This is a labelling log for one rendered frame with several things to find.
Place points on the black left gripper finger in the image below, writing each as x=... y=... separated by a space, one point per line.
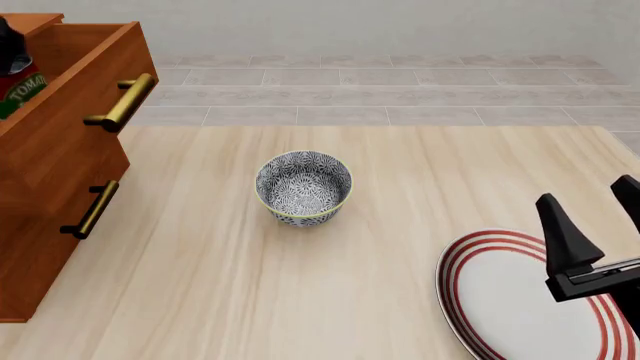
x=11 y=45

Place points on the white plate with red rings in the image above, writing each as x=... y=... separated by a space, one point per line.
x=500 y=300

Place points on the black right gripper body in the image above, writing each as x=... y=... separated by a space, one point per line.
x=595 y=281

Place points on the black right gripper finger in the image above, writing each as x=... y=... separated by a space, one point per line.
x=562 y=243
x=631 y=198

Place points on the blue-white patterned bowl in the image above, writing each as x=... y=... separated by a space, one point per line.
x=300 y=187

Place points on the wooden cabinet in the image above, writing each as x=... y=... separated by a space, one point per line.
x=30 y=277

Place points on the red ketchup bottle green label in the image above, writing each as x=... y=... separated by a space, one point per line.
x=25 y=90

